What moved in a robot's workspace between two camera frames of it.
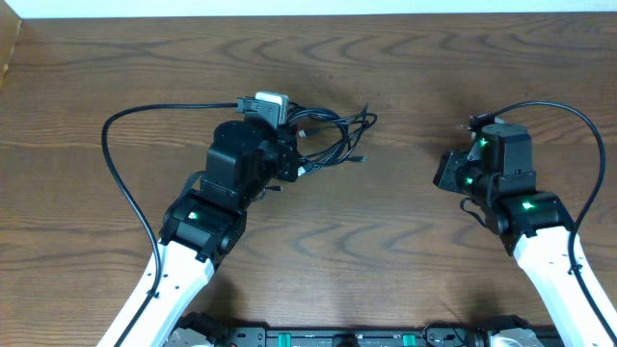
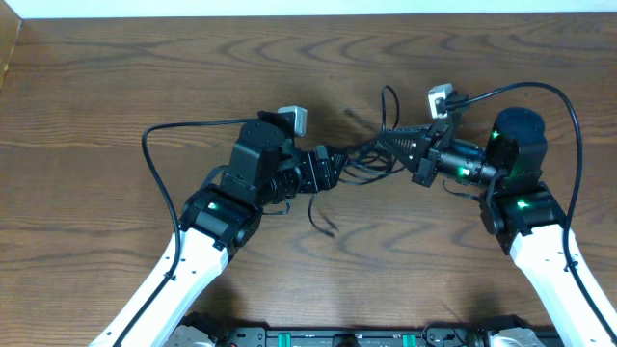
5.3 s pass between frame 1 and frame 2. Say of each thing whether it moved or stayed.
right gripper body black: moved
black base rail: stayed
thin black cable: moved
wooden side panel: stayed
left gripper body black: moved
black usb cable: moved
